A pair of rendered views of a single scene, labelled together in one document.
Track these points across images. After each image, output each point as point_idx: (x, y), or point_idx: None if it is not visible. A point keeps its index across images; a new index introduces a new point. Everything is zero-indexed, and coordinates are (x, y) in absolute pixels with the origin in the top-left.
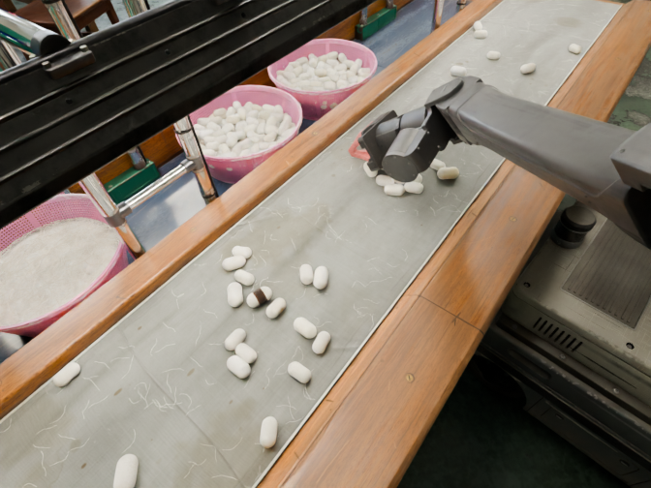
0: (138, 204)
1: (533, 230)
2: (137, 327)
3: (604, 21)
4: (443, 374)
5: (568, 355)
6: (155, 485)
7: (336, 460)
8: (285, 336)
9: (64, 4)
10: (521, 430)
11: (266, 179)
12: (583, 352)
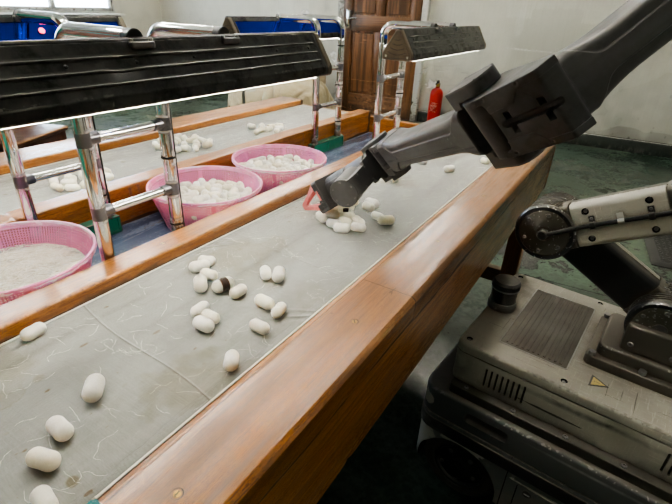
0: (121, 208)
1: (453, 247)
2: (103, 306)
3: None
4: (382, 319)
5: (518, 409)
6: (120, 399)
7: (292, 366)
8: (245, 310)
9: None
10: None
11: (230, 217)
12: (529, 400)
